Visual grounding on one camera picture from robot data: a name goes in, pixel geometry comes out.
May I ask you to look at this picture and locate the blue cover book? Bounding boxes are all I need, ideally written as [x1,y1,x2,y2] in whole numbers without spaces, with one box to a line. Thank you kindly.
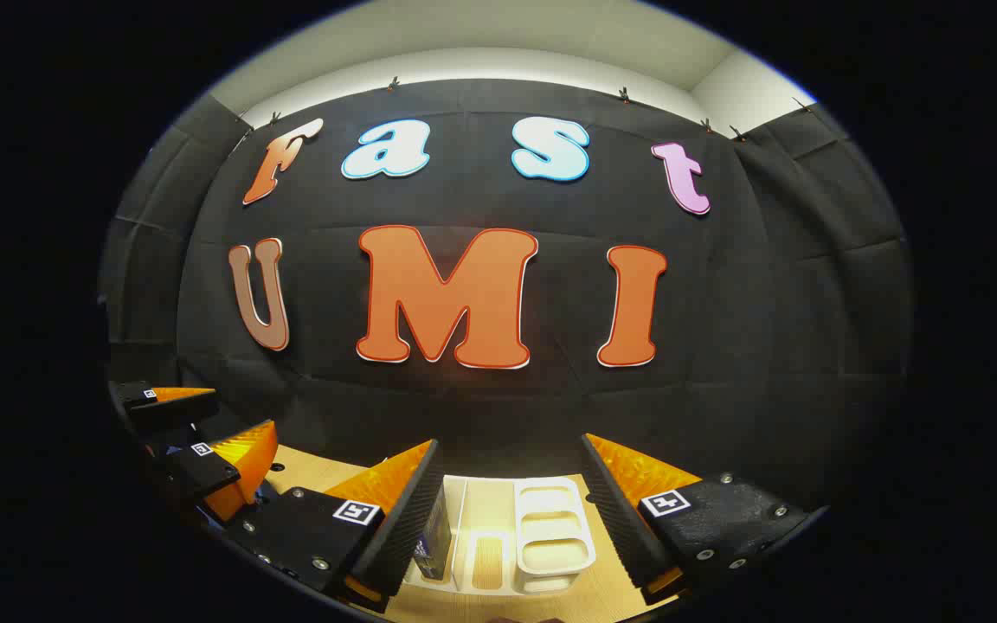
[413,493,453,581]

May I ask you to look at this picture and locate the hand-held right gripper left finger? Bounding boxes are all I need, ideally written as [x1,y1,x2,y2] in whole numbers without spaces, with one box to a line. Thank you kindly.
[223,438,446,615]

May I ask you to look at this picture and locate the white bookshelf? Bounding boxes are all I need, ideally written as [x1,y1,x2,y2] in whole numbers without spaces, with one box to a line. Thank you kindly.
[408,474,597,598]

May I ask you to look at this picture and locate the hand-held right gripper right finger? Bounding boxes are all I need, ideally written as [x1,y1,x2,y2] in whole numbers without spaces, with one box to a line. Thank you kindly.
[581,433,830,607]

